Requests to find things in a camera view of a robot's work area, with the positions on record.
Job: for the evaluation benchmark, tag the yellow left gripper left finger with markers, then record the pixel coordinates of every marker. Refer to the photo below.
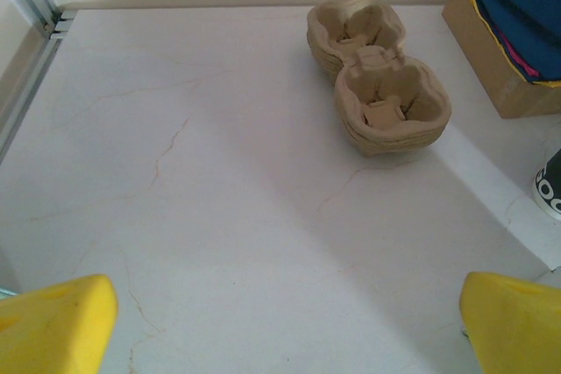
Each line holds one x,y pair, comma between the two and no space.
52,326

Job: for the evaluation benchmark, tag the stack of pulp cup carriers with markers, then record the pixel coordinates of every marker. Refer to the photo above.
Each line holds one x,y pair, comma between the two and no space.
394,129

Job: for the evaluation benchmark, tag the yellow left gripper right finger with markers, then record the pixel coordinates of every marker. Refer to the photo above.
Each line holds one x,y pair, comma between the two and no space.
513,326

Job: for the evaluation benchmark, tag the stack of black-white paper cups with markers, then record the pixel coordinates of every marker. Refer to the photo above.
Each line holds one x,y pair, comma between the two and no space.
550,190

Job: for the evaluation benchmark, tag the brown cardboard box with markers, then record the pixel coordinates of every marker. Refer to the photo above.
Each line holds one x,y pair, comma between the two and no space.
491,63

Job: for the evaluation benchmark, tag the stack of blue paper napkins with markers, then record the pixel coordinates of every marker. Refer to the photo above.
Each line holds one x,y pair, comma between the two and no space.
526,10

